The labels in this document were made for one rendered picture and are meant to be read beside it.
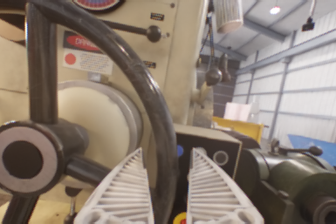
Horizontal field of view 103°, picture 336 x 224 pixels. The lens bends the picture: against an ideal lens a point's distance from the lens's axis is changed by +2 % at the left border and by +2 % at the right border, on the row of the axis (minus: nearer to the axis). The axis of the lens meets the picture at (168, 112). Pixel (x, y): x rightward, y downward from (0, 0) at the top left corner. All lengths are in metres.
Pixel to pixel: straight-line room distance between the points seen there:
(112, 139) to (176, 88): 0.21
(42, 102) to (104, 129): 0.11
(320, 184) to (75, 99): 0.57
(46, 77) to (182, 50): 0.30
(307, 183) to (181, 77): 0.39
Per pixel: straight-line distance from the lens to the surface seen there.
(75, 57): 0.45
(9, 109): 0.57
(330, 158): 6.42
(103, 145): 0.29
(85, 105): 0.29
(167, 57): 0.39
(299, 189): 0.46
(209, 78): 0.35
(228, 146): 0.31
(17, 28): 0.54
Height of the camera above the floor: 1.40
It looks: 4 degrees down
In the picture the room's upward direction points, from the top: 10 degrees clockwise
